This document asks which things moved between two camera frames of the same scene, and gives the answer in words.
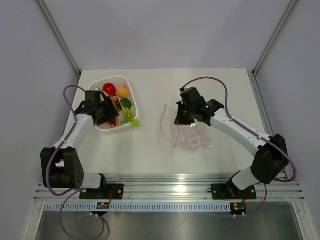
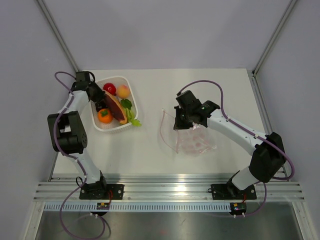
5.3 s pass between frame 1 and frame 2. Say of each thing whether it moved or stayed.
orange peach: stayed
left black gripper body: moved
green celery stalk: stayed
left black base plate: stayed
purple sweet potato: moved
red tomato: stayed
